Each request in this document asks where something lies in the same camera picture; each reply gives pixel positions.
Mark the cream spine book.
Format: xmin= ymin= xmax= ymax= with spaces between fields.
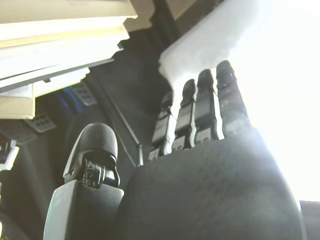
xmin=0 ymin=16 xmax=131 ymax=49

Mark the white spine book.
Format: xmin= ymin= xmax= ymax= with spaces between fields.
xmin=0 ymin=34 xmax=125 ymax=76

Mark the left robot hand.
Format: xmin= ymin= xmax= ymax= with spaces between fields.
xmin=42 ymin=59 xmax=307 ymax=240

